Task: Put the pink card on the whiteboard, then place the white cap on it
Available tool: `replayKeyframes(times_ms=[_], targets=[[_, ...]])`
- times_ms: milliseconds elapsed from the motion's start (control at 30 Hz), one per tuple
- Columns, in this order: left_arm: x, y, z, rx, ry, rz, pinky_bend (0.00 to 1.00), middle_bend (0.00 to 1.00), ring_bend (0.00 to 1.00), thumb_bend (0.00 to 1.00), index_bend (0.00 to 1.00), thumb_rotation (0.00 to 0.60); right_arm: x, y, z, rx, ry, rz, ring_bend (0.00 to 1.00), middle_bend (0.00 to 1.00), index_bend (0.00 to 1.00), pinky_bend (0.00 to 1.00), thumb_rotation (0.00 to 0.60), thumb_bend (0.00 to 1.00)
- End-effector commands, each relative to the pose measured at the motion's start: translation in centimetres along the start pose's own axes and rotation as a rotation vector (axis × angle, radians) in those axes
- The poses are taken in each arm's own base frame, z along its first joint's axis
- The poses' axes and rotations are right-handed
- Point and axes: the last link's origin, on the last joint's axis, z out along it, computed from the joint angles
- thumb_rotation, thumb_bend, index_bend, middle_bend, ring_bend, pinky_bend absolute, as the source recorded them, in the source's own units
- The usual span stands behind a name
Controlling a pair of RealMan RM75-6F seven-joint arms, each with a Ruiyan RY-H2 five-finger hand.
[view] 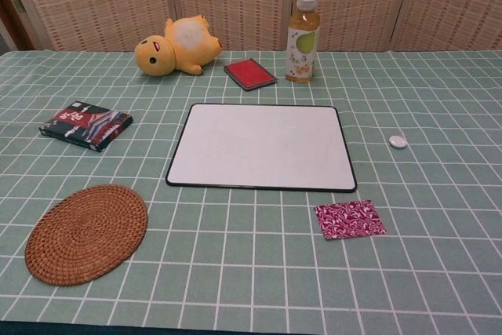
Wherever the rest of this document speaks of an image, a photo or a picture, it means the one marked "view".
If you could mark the red rectangular card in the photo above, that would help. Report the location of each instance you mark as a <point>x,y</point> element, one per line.
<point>249,72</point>

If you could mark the round woven rattan coaster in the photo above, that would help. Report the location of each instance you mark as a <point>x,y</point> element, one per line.
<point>86,233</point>

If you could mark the green grid tablecloth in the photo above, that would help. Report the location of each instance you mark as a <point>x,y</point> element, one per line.
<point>235,272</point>

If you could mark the yellow plush toy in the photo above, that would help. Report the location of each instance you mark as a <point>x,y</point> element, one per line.
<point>188,48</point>

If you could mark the small white round disc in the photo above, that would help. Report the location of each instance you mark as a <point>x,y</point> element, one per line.
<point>395,141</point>

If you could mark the green tea bottle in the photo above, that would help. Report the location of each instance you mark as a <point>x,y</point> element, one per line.
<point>301,44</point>

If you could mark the white board with black rim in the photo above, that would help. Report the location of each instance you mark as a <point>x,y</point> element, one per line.
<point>259,146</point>

